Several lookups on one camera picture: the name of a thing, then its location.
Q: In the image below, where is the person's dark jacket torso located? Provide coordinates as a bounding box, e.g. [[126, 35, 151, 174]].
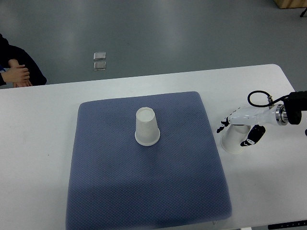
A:
[[0, 34, 10, 51]]

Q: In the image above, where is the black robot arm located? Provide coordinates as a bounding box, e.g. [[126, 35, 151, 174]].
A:
[[275, 91, 307, 126]]

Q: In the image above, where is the black table control panel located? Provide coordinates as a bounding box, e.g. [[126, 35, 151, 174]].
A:
[[268, 220, 307, 230]]

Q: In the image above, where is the lower metal floor plate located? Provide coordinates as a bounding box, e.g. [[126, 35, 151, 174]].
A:
[[94, 61, 106, 71]]

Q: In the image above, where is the metal floor plate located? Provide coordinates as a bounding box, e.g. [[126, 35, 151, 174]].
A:
[[93, 51, 106, 60], [94, 61, 106, 71]]

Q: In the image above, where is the upper metal floor plate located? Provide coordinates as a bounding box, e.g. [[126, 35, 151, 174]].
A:
[[93, 51, 106, 60]]

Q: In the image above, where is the person's upper hand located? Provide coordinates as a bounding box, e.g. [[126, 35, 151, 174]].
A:
[[1, 65, 29, 83]]

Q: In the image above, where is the person's bare forearm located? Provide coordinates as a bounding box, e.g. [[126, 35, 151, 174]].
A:
[[8, 59, 19, 68]]

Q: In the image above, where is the white paper cup on mat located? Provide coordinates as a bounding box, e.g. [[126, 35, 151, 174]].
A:
[[135, 107, 160, 146]]

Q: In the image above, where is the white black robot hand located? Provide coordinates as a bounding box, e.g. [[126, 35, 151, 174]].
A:
[[216, 105, 279, 147]]

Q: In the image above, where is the blue-grey textured mat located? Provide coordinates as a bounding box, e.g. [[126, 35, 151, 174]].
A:
[[66, 92, 232, 230]]

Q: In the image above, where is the black tripod leg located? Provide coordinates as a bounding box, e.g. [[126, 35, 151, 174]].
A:
[[300, 8, 307, 17]]

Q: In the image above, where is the person's lower hand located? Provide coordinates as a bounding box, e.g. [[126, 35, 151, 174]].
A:
[[13, 79, 33, 88]]

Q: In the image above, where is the white paper cup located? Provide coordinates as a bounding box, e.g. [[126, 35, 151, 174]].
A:
[[135, 107, 160, 146], [221, 125, 251, 154]]

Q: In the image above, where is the wooden box in corner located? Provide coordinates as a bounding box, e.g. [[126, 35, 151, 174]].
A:
[[274, 0, 307, 9]]

